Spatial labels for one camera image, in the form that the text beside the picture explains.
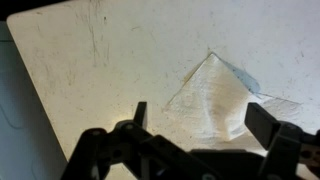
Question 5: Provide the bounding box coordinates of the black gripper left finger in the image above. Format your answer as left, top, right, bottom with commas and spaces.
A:
61, 101, 214, 180

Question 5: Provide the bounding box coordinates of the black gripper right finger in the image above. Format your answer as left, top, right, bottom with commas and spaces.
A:
244, 102, 320, 180

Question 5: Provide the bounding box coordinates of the white laundry machine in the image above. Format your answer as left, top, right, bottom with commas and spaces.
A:
6, 0, 320, 180

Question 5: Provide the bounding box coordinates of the white crumpled cloth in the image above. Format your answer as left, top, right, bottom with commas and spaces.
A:
163, 52, 304, 148

